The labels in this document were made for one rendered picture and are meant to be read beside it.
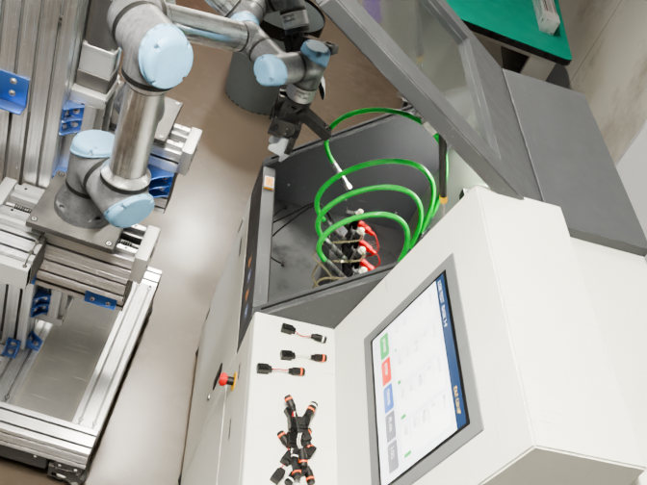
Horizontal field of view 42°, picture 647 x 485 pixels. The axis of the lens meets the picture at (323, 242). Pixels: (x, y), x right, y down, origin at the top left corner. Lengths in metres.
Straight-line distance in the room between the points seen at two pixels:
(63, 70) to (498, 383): 1.28
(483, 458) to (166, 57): 0.98
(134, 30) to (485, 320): 0.91
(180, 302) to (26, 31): 1.63
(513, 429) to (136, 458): 1.77
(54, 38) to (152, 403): 1.50
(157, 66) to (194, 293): 1.92
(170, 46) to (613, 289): 1.12
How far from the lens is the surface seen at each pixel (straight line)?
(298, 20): 2.42
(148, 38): 1.75
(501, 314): 1.66
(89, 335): 3.04
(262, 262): 2.37
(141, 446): 3.06
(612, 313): 1.97
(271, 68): 2.02
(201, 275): 3.62
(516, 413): 1.53
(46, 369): 2.93
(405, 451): 1.76
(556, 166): 2.27
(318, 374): 2.13
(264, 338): 2.15
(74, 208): 2.17
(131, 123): 1.87
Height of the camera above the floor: 2.56
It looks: 40 degrees down
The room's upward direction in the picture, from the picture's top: 25 degrees clockwise
